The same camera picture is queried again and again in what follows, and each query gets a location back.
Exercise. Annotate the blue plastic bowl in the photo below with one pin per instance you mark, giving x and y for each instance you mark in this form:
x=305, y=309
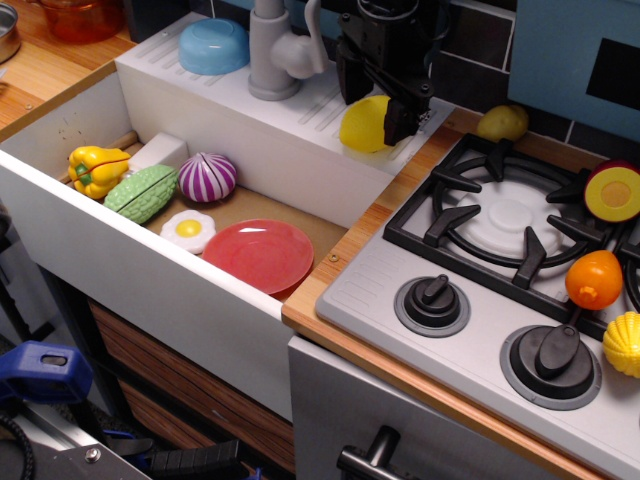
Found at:
x=213, y=47

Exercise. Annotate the red plastic plate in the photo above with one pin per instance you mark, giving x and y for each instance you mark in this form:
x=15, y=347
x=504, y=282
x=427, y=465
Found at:
x=269, y=255

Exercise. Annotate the orange glass pot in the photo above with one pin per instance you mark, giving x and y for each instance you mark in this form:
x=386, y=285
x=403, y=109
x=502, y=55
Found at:
x=83, y=22

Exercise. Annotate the green toy bitter gourd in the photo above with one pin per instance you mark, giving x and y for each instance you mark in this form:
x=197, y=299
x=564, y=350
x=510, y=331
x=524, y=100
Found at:
x=143, y=194

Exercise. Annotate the right black stove knob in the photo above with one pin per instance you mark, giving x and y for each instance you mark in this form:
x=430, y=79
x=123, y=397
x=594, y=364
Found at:
x=551, y=367

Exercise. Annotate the toy fried egg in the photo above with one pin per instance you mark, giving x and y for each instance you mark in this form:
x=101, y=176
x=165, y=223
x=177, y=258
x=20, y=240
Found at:
x=189, y=230

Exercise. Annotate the black stove knob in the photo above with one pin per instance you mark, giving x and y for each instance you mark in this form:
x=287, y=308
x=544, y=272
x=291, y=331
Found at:
x=551, y=367
x=432, y=307

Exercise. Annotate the white sponge block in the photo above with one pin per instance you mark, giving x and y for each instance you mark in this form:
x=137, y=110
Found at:
x=162, y=149

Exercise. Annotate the white burner cap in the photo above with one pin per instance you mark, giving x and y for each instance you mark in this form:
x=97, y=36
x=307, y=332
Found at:
x=507, y=209

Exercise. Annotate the yellow toy potato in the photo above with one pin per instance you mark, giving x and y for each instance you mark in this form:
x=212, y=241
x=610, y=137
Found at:
x=509, y=122

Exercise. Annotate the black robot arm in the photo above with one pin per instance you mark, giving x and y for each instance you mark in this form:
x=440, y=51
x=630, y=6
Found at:
x=432, y=16

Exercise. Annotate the halved purple toy fruit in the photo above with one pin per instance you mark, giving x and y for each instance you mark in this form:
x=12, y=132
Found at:
x=612, y=191

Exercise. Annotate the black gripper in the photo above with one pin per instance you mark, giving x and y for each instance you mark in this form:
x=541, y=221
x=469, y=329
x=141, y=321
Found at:
x=389, y=55

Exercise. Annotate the metal pot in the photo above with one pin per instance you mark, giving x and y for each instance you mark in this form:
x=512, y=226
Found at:
x=10, y=36

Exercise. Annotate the left black stove knob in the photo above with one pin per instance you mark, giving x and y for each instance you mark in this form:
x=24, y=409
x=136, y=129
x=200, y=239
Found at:
x=432, y=307

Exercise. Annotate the yellow toy corn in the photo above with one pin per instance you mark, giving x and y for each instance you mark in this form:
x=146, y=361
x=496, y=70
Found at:
x=621, y=344

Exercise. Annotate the black stove grate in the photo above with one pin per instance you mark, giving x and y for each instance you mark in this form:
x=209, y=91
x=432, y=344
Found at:
x=426, y=225

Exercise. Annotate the yellow toy bell pepper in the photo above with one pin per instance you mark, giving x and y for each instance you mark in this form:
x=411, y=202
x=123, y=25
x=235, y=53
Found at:
x=95, y=171

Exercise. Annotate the orange toy fruit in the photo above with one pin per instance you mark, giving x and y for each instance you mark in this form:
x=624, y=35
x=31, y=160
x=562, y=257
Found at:
x=595, y=281

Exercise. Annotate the blue plastic clamp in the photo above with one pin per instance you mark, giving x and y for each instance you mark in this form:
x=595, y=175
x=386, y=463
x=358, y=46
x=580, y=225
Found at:
x=45, y=373

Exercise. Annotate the grey toy faucet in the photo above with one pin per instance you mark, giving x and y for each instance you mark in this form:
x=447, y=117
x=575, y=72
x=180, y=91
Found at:
x=279, y=58

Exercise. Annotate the metal oven door handle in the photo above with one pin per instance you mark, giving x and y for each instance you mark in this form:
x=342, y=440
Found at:
x=375, y=462

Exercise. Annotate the grey toy stove top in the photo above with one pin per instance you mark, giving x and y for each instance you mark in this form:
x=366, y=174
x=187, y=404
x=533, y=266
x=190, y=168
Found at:
x=604, y=434

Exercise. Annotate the yellow toy lemon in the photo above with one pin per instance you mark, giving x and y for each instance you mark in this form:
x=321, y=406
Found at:
x=362, y=127

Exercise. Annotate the purple striped toy onion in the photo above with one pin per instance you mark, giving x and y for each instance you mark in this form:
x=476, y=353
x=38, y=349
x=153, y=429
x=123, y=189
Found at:
x=207, y=177

